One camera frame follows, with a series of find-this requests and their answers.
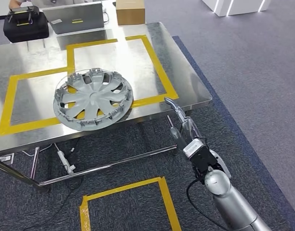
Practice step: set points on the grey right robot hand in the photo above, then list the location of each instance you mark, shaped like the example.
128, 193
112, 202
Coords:
191, 129

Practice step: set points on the grey plastic wheel hubcap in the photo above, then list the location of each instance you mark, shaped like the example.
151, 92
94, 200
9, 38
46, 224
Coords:
92, 95

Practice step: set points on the steel workbench table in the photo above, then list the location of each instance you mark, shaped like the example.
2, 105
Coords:
114, 54

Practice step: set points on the white lit plinths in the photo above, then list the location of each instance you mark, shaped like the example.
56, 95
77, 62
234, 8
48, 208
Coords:
234, 6

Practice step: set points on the brown cardboard box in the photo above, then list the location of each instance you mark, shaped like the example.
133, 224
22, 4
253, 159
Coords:
130, 14

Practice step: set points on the white power strip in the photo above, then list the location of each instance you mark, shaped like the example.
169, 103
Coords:
65, 162

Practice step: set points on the grey laptop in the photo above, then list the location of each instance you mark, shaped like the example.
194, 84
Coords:
72, 19

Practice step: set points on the black carry bag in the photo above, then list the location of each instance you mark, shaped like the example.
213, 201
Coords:
24, 30

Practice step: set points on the white power adapter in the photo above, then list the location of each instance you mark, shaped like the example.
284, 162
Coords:
5, 158

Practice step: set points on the person's hand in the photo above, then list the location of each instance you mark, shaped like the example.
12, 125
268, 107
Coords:
16, 3

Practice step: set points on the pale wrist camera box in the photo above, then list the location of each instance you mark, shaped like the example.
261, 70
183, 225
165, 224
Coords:
193, 148

